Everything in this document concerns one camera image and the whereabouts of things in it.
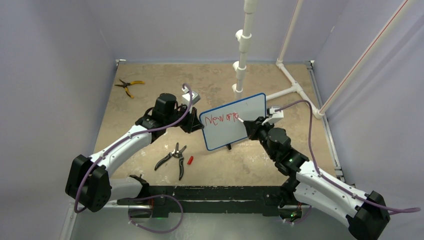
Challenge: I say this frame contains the red marker cap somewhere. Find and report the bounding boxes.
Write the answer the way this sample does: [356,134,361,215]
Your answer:
[187,156,194,165]

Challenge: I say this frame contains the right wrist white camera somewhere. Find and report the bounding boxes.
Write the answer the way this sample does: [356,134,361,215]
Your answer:
[262,106,284,125]

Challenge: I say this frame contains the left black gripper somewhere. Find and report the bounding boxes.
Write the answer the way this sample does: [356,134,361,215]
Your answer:
[165,103,204,134]

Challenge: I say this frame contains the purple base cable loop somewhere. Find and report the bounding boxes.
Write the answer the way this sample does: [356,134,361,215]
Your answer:
[127,194,184,234]

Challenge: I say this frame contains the white PVC pipe frame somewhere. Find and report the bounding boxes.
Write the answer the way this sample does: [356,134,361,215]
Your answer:
[232,0,414,119]

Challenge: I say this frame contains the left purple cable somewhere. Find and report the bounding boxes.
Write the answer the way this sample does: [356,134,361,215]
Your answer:
[73,83,195,215]

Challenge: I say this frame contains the yellow handled pliers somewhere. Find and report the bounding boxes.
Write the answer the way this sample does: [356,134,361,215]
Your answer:
[114,79,145,99]

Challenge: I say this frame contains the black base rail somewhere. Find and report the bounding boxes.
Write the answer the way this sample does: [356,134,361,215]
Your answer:
[117,185,310,221]

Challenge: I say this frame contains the wrist white camera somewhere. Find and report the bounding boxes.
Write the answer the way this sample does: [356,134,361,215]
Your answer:
[181,86,201,106]
[262,106,284,125]

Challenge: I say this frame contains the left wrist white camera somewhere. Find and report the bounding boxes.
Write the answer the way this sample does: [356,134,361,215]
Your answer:
[181,86,201,106]

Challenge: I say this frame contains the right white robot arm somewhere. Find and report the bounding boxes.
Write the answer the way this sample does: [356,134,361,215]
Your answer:
[242,117,391,240]

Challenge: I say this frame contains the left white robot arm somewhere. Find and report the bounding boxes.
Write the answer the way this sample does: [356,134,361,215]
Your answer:
[64,91,204,213]

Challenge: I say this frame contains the blue framed whiteboard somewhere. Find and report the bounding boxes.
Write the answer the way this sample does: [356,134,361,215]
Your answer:
[199,92,267,151]

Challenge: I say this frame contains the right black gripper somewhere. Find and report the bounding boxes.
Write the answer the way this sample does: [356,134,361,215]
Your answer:
[245,116,277,160]

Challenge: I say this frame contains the black handled wire stripper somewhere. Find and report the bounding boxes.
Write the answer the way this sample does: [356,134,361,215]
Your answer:
[154,142,187,181]

